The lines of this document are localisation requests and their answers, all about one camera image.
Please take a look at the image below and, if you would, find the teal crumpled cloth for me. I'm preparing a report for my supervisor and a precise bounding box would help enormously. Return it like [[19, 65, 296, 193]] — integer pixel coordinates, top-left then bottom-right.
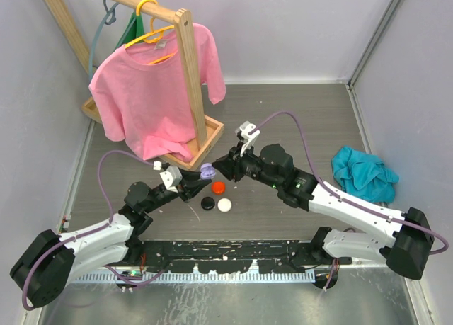
[[331, 146, 399, 204]]

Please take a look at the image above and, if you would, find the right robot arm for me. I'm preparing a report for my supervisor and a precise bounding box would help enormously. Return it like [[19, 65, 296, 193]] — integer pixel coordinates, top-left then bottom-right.
[[212, 144, 434, 280]]

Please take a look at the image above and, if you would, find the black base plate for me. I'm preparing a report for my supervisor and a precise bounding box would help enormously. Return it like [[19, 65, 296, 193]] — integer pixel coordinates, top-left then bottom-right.
[[117, 240, 333, 274]]

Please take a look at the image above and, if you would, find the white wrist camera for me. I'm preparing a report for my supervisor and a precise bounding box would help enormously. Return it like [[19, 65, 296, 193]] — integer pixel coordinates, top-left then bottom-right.
[[236, 121, 260, 157], [153, 160, 183, 193]]

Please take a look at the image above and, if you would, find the purple earbud case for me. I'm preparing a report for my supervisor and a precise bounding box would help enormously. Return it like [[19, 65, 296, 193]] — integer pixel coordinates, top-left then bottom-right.
[[200, 163, 216, 180]]

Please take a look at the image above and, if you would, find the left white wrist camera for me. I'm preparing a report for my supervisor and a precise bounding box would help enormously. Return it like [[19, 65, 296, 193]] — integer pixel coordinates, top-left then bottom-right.
[[153, 160, 183, 193]]

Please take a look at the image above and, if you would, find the yellow hanger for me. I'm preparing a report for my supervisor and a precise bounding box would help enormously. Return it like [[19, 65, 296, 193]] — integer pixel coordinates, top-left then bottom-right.
[[122, 0, 176, 65]]

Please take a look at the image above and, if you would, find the white earbud case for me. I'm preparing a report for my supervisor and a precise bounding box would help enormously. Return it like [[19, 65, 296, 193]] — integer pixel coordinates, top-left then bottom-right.
[[217, 198, 232, 212]]

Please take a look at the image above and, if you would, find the wooden clothes rack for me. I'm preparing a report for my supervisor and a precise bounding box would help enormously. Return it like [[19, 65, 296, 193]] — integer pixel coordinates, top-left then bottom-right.
[[44, 0, 224, 170]]

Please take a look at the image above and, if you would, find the green garment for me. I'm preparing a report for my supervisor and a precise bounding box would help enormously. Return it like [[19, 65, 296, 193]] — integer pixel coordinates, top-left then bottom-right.
[[115, 12, 144, 50]]

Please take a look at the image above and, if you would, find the pink t-shirt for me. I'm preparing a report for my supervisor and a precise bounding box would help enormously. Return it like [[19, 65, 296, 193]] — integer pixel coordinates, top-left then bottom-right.
[[88, 22, 227, 161]]

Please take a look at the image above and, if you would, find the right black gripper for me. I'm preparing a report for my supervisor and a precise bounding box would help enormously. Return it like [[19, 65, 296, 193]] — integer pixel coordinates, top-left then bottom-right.
[[212, 139, 281, 190]]

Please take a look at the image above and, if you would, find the white slotted cable duct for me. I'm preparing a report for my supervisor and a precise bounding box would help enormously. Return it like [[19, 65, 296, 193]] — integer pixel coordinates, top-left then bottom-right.
[[74, 267, 316, 284]]

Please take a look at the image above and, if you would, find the black earbud case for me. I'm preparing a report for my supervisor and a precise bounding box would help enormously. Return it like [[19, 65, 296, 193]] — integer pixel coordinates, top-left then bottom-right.
[[200, 196, 216, 211]]

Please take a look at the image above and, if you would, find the teal hanger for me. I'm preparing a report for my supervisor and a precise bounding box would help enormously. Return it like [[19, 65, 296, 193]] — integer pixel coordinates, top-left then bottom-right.
[[88, 0, 119, 81]]

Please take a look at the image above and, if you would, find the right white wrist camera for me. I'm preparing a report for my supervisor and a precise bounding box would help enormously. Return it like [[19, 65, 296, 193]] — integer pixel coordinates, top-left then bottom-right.
[[236, 121, 260, 157]]

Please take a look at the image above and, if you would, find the red earbud case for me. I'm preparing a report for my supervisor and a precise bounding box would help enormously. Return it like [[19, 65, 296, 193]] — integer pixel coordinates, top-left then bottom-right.
[[211, 181, 226, 195]]

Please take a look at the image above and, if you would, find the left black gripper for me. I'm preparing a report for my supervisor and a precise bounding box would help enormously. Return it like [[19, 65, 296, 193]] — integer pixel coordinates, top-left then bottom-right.
[[143, 167, 210, 214]]

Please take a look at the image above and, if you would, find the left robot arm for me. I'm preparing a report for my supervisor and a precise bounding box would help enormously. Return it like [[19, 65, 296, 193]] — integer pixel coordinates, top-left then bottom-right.
[[10, 166, 211, 311]]

